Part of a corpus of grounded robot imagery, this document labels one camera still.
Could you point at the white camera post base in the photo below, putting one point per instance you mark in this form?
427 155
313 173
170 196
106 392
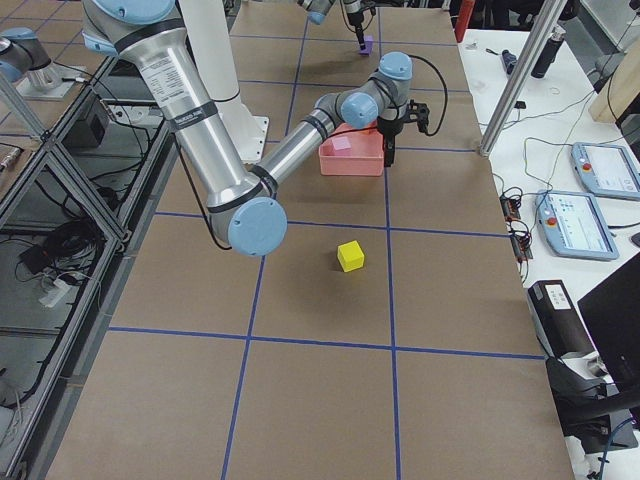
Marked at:
208 35

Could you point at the black water bottle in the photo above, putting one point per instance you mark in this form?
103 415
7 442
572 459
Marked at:
549 52

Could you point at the pink foam block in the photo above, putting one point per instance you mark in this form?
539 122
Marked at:
340 143

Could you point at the pink plastic bin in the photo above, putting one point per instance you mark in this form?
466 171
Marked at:
365 158

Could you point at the black monitor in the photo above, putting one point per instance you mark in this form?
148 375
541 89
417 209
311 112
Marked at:
611 314

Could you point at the upper teach pendant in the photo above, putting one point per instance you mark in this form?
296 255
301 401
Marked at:
606 170

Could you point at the yellow foam block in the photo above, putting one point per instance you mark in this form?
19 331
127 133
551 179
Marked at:
350 256

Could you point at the aluminium frame post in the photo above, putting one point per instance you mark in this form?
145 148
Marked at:
541 31

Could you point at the teach pendant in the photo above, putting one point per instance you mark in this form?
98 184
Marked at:
574 226
606 170

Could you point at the lower teach pendant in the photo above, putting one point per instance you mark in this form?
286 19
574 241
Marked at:
574 226

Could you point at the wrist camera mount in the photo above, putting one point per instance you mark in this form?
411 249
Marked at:
418 113

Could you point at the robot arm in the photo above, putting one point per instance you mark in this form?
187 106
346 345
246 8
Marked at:
242 209
317 11

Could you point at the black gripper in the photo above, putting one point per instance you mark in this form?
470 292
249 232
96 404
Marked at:
387 126
355 18

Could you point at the black box with label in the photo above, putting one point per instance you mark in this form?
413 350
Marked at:
557 322

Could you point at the purple foam block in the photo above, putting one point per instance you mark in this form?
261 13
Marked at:
367 46

